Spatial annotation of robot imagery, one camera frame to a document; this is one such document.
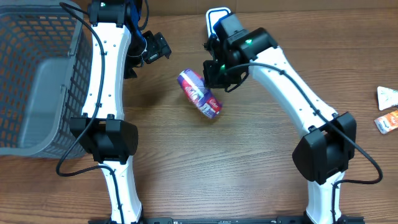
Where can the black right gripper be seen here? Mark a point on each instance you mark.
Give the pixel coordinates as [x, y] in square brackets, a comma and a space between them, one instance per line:
[212, 80]

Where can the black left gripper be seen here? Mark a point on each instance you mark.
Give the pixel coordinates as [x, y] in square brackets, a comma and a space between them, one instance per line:
[159, 48]

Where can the red purple pad pack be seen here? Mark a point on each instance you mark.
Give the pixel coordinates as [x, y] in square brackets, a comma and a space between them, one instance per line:
[193, 86]

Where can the white Pantene tube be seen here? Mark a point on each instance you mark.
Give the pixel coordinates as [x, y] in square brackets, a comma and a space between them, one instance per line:
[386, 97]

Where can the orange tissue pack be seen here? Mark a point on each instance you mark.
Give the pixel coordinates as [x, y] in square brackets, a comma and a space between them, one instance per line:
[387, 123]

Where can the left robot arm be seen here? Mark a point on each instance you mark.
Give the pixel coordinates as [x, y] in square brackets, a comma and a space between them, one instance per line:
[119, 45]

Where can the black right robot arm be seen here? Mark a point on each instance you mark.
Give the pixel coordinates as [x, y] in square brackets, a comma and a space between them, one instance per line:
[326, 138]

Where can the white barcode scanner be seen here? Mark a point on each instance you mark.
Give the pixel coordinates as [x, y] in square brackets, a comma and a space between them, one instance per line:
[213, 15]

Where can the dark grey plastic basket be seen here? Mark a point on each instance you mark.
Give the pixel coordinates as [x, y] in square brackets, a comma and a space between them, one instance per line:
[45, 74]

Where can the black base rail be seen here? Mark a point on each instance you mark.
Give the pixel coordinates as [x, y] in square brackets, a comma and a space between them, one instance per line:
[278, 220]

